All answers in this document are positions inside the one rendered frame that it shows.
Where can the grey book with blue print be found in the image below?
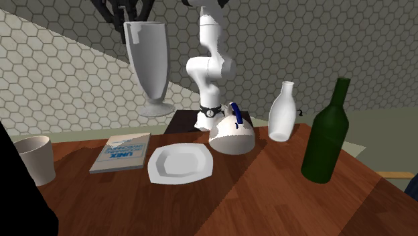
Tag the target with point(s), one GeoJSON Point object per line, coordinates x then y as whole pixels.
{"type": "Point", "coordinates": [122, 153]}

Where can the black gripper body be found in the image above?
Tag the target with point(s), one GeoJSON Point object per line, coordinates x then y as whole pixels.
{"type": "Point", "coordinates": [117, 9]}

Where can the white bottle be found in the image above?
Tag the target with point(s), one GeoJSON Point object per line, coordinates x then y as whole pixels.
{"type": "Point", "coordinates": [282, 114]}

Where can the brown wooden table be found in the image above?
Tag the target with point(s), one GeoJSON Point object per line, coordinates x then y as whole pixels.
{"type": "Point", "coordinates": [261, 202]}

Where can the black bulky object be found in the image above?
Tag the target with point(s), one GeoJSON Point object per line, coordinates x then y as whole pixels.
{"type": "Point", "coordinates": [19, 202]}

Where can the white square plate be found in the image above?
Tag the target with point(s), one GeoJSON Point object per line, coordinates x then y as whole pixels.
{"type": "Point", "coordinates": [179, 163]}

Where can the dark green bottle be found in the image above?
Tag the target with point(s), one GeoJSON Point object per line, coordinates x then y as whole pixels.
{"type": "Point", "coordinates": [323, 140]}

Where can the tall white footed glass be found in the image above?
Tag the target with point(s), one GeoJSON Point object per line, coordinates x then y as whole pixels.
{"type": "Point", "coordinates": [148, 58]}

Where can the dark robot stand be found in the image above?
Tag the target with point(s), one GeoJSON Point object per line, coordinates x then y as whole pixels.
{"type": "Point", "coordinates": [179, 122]}

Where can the beige cup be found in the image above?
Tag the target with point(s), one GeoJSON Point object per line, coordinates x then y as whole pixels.
{"type": "Point", "coordinates": [37, 160]}

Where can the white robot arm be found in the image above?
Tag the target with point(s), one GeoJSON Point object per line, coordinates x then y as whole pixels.
{"type": "Point", "coordinates": [209, 70]}

